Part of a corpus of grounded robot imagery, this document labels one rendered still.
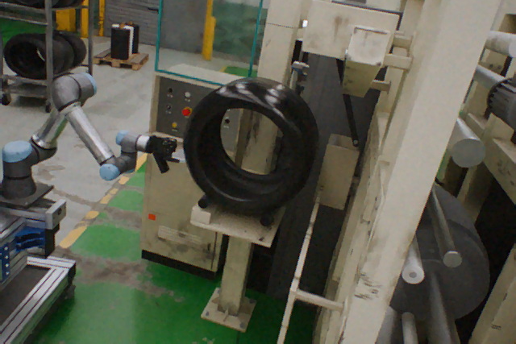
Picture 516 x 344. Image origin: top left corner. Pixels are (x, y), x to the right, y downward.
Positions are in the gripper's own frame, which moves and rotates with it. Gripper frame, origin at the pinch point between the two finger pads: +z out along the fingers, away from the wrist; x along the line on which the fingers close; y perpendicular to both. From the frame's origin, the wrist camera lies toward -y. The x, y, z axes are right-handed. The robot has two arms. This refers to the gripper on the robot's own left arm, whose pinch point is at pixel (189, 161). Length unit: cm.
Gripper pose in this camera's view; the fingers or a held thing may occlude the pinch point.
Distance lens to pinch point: 187.2
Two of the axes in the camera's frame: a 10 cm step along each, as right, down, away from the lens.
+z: 9.5, 2.7, -1.7
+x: 2.5, -3.2, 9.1
